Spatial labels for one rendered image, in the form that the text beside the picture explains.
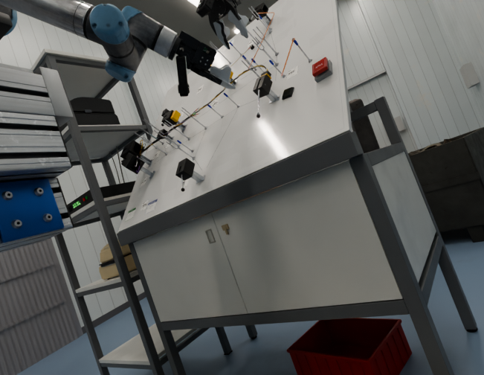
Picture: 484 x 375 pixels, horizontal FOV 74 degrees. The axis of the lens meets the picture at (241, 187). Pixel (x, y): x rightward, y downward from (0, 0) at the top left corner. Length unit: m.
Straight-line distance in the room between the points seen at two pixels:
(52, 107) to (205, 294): 0.97
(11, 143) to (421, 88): 8.74
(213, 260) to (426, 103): 8.05
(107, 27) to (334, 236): 0.78
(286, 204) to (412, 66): 8.18
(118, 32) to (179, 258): 0.91
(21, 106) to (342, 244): 0.81
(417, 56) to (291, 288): 8.31
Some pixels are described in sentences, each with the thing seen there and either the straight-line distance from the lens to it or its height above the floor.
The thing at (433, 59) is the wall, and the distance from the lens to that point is 9.10.
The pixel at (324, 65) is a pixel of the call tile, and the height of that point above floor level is 1.09.
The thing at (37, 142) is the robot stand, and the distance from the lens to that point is 0.58.
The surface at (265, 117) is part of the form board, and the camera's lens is 1.16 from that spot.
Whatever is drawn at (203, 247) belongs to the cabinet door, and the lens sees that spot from 1.29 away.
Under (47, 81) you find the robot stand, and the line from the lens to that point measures 0.65.
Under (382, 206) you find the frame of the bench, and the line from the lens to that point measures 0.92.
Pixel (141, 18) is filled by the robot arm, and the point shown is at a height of 1.35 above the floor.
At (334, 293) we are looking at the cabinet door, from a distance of 1.05.
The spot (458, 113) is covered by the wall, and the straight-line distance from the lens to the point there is 8.97.
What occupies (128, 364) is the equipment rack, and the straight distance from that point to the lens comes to 1.98.
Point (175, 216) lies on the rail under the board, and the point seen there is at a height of 0.84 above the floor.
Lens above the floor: 0.78
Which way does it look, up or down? 3 degrees up
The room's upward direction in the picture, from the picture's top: 20 degrees counter-clockwise
